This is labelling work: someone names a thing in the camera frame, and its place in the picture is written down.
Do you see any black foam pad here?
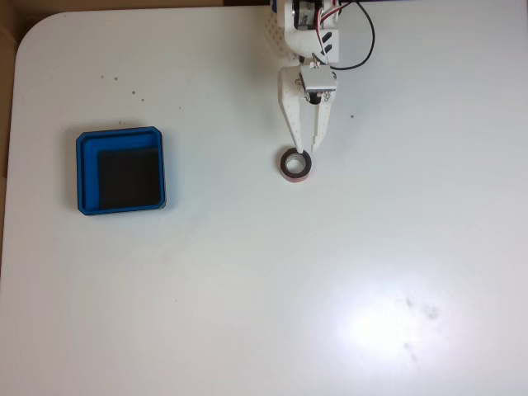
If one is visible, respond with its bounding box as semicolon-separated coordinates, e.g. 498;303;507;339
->
97;146;163;208

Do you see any red white servo wire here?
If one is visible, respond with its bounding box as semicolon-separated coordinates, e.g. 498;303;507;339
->
313;3;344;66

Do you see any blue square box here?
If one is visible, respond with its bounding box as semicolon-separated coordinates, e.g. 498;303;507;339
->
75;125;168;218

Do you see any white square camera box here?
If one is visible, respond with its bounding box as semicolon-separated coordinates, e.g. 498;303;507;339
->
299;64;338;94

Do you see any red tape roll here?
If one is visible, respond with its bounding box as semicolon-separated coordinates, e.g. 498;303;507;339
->
275;146;314;184

